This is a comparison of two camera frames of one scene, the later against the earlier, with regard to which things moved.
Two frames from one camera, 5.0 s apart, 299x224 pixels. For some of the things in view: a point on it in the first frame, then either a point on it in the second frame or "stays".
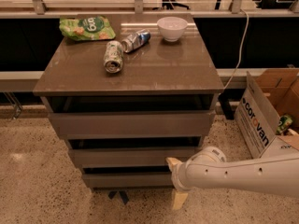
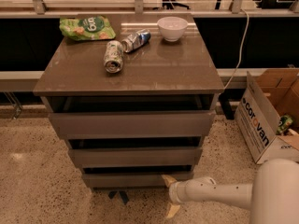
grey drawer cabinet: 128,92 stays
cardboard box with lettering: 271,94 stays
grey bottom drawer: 152,179 stays
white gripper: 176,175 -> 175,192
